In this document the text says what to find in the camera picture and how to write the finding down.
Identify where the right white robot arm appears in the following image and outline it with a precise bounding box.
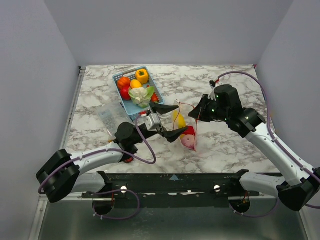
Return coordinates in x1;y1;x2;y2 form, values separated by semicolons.
188;84;320;212

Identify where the orange pumpkin toy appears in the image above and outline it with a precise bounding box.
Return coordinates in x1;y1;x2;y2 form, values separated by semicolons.
116;76;131;90

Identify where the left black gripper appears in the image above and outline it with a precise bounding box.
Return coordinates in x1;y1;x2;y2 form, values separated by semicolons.
132;103;188;146

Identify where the blue plastic basket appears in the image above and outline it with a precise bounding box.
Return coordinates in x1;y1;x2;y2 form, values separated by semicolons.
112;66;165;120

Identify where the white cauliflower toy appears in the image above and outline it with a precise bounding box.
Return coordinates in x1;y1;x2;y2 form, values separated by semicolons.
128;86;155;108

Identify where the red chili toy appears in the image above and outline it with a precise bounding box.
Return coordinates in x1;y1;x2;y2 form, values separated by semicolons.
151;92;159;103

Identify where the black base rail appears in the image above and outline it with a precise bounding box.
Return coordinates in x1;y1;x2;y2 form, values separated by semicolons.
82;170;258;208

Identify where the clear plastic screw box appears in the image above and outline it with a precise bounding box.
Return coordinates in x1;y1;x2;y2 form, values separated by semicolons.
96;102;130;136

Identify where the clear zip top bag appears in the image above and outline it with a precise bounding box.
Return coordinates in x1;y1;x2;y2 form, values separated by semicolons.
171;99;198;152

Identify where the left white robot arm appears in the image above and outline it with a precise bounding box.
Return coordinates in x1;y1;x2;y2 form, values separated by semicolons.
36;102;186;203

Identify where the red utility knife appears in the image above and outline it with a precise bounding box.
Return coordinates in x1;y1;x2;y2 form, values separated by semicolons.
124;157;134;164

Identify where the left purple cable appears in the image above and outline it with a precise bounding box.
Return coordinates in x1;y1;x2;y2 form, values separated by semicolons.
37;113;157;221

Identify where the red bell pepper toy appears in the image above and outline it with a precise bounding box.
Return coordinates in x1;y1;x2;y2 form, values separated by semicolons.
183;125;196;136

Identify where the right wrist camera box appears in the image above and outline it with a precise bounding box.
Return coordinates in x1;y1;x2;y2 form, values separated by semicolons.
209;79;220;89

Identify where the yellow bell pepper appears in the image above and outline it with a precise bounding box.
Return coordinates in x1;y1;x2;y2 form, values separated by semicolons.
135;68;149;85

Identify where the yellow lemon toy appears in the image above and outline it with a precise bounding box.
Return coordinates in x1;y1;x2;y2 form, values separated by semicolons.
130;79;143;89

